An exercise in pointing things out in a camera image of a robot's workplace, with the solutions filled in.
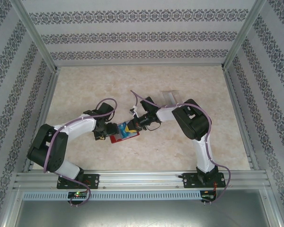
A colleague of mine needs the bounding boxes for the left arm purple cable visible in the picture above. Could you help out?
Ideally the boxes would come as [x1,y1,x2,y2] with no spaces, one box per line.
[43,98,118,208]

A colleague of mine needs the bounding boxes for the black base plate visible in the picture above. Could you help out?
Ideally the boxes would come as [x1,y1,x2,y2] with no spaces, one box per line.
[56,174,100,190]
[181,172,227,189]

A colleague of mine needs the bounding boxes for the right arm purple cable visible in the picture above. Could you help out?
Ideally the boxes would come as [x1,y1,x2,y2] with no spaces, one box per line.
[130,89,232,206]

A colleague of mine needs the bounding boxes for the aluminium side rail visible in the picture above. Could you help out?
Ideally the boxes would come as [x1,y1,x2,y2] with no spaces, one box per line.
[222,67,260,170]
[23,68,60,172]

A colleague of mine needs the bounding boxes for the aluminium back bar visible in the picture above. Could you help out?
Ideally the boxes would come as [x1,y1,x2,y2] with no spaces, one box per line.
[55,62,224,68]

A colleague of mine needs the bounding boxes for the aluminium mounting rail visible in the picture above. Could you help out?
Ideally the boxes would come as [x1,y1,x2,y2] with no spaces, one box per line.
[13,169,272,190]

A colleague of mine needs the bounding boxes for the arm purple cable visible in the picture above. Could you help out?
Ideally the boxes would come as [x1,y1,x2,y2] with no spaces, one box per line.
[130,89,232,206]
[43,98,118,208]

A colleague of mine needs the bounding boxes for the clear plastic case grey stripe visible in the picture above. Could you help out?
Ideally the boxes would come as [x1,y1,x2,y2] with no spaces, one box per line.
[160,90,183,106]

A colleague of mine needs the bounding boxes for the small circuit board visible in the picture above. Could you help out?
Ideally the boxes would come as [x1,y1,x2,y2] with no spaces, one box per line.
[68,191,88,199]
[201,190,217,201]

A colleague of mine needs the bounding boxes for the blue credit card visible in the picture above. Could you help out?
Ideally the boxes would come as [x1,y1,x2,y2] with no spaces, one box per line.
[117,121,133,139]

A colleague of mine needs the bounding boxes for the slotted cable duct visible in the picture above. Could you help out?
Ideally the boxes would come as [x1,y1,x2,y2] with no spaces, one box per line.
[22,190,202,201]

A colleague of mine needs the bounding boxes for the aluminium frame post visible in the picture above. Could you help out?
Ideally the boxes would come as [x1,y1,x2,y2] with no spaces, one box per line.
[13,0,60,72]
[221,0,268,71]

